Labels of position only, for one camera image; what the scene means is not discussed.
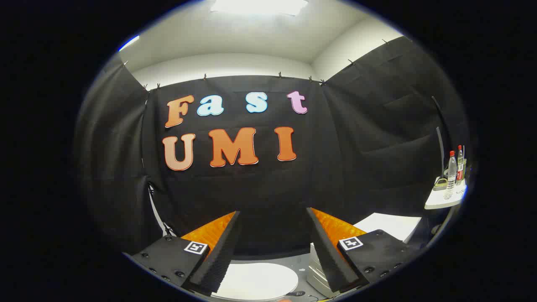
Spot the black backdrop cloth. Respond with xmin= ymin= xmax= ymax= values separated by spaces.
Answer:
xmin=73 ymin=36 xmax=469 ymax=257

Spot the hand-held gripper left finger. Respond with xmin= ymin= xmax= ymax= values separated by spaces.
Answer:
xmin=123 ymin=211 xmax=241 ymax=296

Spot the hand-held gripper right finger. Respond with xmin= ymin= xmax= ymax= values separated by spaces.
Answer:
xmin=306 ymin=207 xmax=420 ymax=293

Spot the white drawer cabinet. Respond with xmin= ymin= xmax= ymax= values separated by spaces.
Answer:
xmin=307 ymin=212 xmax=422 ymax=297

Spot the clear red-capped water bottle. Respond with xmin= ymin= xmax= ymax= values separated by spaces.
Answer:
xmin=456 ymin=145 xmax=465 ymax=185
xmin=444 ymin=151 xmax=457 ymax=200

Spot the ceiling light panel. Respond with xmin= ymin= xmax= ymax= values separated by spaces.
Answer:
xmin=210 ymin=0 xmax=309 ymax=17

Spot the small white side table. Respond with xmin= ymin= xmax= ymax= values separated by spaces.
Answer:
xmin=425 ymin=184 xmax=467 ymax=210

